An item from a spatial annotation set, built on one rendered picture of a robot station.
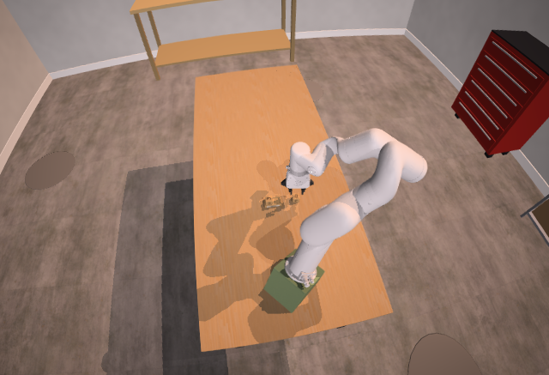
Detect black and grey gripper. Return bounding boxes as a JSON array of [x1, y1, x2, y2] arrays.
[[281, 169, 314, 195]]

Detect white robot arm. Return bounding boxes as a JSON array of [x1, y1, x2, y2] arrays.
[[285, 128, 427, 287]]

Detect wooden tray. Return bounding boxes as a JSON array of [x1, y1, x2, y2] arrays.
[[264, 196, 281, 208]]

